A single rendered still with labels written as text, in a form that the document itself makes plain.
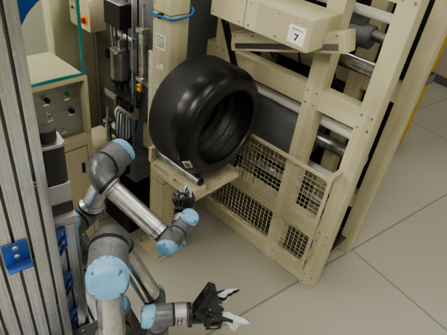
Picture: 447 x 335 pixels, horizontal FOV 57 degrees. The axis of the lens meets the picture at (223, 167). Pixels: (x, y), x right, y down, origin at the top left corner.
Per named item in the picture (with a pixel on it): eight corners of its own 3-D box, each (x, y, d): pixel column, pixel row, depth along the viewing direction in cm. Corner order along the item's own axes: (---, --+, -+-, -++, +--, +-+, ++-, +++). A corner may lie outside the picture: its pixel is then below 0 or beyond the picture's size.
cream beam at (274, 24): (209, 14, 215) (211, -17, 206) (241, 8, 231) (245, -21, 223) (305, 54, 184) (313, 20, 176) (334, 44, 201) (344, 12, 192)
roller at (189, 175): (163, 151, 241) (158, 157, 240) (159, 147, 237) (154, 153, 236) (205, 181, 223) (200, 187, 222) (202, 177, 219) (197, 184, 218)
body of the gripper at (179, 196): (189, 188, 188) (185, 209, 180) (194, 201, 194) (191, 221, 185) (173, 190, 190) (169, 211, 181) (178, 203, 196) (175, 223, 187)
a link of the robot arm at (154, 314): (140, 314, 143) (140, 299, 138) (172, 312, 145) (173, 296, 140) (140, 335, 137) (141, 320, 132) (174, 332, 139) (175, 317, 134)
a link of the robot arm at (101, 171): (78, 161, 150) (178, 251, 153) (98, 147, 158) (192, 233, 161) (68, 177, 157) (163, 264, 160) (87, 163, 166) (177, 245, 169)
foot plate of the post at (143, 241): (134, 240, 301) (134, 238, 300) (163, 224, 318) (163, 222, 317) (158, 262, 288) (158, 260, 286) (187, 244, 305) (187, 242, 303)
